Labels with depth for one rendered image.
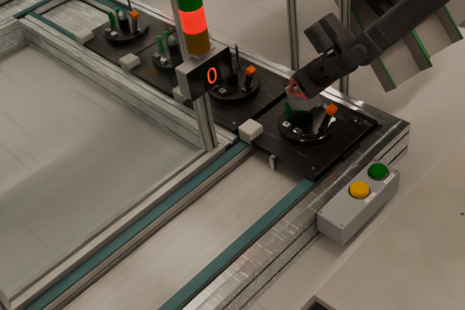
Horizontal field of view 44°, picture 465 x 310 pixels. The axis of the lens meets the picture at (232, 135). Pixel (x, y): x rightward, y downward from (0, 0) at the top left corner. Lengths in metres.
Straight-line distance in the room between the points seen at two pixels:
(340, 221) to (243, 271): 0.23
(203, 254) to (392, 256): 0.41
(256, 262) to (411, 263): 0.34
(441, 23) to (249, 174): 0.67
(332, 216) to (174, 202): 0.36
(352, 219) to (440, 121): 0.49
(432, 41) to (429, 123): 0.22
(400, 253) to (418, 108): 0.49
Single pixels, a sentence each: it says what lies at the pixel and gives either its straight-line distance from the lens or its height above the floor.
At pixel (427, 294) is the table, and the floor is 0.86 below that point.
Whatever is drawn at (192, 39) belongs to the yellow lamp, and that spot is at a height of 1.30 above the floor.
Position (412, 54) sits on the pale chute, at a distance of 1.56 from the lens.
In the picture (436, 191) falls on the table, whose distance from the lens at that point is 1.43.
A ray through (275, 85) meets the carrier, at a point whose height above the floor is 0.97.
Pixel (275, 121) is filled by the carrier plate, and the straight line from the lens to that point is 1.44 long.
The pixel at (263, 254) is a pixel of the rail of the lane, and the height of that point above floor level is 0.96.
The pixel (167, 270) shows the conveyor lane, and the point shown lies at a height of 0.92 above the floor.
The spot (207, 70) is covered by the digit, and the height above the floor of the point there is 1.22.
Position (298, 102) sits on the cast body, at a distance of 1.34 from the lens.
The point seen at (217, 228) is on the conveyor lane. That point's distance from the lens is 1.29.
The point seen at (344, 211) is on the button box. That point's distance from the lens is 1.24.
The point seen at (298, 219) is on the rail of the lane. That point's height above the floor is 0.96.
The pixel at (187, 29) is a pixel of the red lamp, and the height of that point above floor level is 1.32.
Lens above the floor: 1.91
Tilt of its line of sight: 42 degrees down
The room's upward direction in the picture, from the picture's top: 10 degrees counter-clockwise
